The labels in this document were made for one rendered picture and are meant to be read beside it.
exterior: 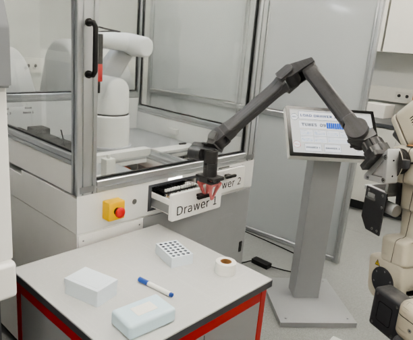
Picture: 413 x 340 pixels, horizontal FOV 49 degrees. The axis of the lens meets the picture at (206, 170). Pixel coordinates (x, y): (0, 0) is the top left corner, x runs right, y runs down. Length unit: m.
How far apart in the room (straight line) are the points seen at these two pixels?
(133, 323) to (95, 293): 0.18
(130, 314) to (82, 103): 0.72
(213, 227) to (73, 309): 1.04
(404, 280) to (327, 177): 1.07
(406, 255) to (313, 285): 1.29
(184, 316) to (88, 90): 0.79
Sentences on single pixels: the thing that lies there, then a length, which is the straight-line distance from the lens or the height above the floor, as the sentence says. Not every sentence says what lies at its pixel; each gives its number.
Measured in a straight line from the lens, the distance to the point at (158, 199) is 1.83.
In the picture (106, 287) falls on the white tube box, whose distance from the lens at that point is 1.36.
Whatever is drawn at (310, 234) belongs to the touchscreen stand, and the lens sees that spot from 2.75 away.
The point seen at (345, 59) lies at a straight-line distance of 3.30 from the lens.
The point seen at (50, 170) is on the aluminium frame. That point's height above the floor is 0.99.
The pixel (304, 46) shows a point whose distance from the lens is 3.43.
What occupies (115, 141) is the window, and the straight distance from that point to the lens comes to 1.70.
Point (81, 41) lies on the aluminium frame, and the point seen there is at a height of 1.47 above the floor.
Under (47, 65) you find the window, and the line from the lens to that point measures 1.76.
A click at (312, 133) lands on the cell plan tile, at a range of 2.54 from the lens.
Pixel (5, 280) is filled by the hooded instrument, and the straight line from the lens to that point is 1.33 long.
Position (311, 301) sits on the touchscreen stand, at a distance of 2.93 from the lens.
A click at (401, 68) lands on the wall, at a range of 5.24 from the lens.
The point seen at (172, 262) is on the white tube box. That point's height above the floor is 0.78.
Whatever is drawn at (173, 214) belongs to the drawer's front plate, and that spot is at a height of 0.85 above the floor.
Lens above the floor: 1.50
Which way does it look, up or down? 16 degrees down
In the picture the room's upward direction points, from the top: 5 degrees clockwise
